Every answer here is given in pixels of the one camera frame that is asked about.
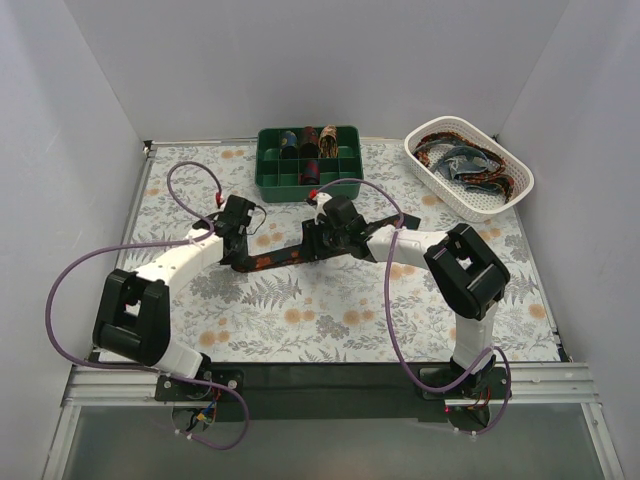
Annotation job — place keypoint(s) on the red navy striped rolled tie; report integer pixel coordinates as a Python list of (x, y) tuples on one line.
[(309, 172)]

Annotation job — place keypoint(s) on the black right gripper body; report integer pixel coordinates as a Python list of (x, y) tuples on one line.
[(310, 242)]

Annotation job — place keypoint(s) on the gold patterned rolled tie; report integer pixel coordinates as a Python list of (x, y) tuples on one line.
[(328, 142)]

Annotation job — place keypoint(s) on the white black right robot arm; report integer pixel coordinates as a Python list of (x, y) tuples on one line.
[(468, 274)]

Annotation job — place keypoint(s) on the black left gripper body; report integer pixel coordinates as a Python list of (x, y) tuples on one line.
[(238, 251)]

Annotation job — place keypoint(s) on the tangled ties in basket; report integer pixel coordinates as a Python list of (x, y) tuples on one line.
[(466, 163)]

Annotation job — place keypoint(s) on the green compartment organizer tray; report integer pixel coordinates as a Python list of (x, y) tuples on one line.
[(278, 180)]

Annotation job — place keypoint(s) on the aluminium front frame rail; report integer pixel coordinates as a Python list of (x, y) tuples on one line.
[(111, 427)]

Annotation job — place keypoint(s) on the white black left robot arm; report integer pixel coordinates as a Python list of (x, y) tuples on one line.
[(133, 319)]

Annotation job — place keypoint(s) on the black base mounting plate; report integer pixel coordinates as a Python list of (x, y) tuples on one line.
[(306, 391)]

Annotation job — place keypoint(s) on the dark red rolled tie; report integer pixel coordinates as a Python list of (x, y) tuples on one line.
[(308, 143)]

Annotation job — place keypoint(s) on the black tie orange flowers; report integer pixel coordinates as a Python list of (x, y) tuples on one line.
[(290, 255)]

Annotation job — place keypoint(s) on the navy patterned rolled tie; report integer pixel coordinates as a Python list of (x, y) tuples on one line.
[(288, 145)]

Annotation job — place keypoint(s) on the white perforated plastic basket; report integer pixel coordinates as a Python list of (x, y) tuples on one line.
[(473, 206)]

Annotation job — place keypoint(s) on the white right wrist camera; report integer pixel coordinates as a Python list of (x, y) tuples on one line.
[(317, 200)]

